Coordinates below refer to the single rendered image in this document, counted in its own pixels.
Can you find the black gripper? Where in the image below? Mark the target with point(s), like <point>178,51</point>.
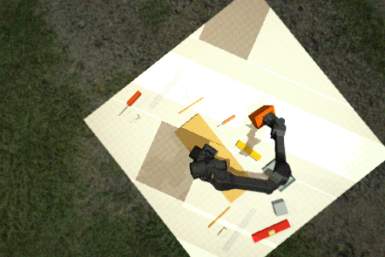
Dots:
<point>198,154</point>

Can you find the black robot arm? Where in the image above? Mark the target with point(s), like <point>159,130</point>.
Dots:
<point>224,180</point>

